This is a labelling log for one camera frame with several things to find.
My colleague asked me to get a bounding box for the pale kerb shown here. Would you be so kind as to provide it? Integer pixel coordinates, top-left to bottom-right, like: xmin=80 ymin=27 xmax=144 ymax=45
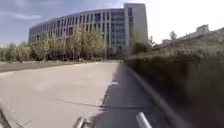
xmin=124 ymin=64 xmax=191 ymax=128

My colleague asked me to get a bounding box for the row of trees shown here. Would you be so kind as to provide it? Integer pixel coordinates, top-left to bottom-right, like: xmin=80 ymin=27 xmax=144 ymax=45
xmin=0 ymin=29 xmax=108 ymax=63

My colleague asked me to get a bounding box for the pale concrete path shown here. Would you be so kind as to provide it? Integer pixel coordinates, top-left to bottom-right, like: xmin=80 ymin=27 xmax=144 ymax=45
xmin=0 ymin=60 xmax=181 ymax=128

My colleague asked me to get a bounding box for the hedge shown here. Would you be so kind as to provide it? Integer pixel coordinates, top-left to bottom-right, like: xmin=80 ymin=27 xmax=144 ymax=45
xmin=124 ymin=44 xmax=224 ymax=128

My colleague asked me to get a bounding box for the robot's own part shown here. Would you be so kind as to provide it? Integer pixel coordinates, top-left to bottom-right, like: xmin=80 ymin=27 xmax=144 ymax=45
xmin=73 ymin=116 xmax=87 ymax=128
xmin=135 ymin=111 xmax=153 ymax=128

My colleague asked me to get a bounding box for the building behind hedge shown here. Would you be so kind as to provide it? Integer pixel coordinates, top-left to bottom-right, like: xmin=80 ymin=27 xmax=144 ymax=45
xmin=161 ymin=23 xmax=224 ymax=48

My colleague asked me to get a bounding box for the curved many-windowed building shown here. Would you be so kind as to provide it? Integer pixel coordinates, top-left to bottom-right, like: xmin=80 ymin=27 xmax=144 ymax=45
xmin=27 ymin=2 xmax=149 ymax=54

